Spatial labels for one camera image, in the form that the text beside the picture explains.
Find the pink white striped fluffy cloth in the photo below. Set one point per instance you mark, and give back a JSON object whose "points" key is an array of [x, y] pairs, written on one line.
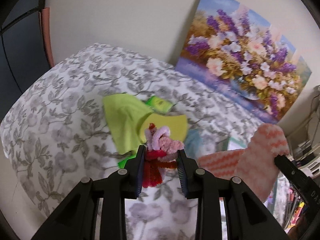
{"points": [[253, 164]]}

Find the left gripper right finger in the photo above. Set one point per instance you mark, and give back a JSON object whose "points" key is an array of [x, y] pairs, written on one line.
{"points": [[246, 215]]}

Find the teal rimmed white box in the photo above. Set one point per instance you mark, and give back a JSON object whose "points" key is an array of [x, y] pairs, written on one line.
{"points": [[234, 144]]}

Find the green tissue packet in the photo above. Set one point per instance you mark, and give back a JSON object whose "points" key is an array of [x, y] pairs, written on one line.
{"points": [[158, 104]]}

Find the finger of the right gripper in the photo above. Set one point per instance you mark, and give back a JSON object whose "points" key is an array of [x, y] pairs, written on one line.
{"points": [[307, 189]]}

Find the yellow-green microfiber cloth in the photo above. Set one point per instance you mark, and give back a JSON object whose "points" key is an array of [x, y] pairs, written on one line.
{"points": [[127, 118]]}

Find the floral flower painting canvas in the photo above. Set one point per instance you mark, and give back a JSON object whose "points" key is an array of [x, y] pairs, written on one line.
{"points": [[241, 55]]}

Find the grey floral tablecloth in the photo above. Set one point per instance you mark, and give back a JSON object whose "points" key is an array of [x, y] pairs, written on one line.
{"points": [[56, 132]]}

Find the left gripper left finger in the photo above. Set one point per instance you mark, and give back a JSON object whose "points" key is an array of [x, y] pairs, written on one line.
{"points": [[76, 216]]}

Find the red pink pipe-cleaner flower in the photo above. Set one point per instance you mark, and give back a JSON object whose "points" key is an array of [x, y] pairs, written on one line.
{"points": [[161, 154]]}

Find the blue face mask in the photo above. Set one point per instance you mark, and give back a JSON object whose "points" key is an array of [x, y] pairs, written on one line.
{"points": [[192, 143]]}

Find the green leaf packet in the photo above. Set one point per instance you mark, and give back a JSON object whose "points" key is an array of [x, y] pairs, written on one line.
{"points": [[122, 163]]}

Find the white shelf rack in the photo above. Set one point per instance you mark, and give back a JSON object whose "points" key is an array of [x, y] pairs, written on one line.
{"points": [[304, 141]]}

